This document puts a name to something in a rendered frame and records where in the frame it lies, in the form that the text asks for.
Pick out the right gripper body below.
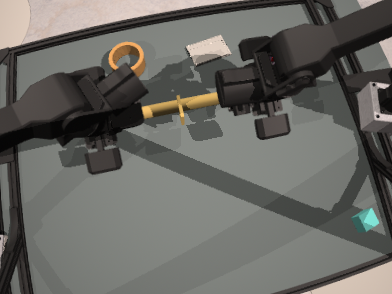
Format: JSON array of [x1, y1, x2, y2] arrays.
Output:
[[238, 36, 291, 140]]

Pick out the small turquoise cube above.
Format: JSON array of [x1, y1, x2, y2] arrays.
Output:
[[351, 208, 379, 233]]

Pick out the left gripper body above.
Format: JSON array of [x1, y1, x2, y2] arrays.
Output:
[[74, 66, 123, 175]]

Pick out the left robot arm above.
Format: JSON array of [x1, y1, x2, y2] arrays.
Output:
[[0, 63, 149, 153]]

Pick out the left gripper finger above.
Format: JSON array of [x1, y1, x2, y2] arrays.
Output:
[[84, 134, 117, 149]]

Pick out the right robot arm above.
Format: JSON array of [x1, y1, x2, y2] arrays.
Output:
[[215, 0, 392, 116]]

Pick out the orange ring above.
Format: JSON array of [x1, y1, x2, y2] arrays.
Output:
[[109, 42, 146, 77]]

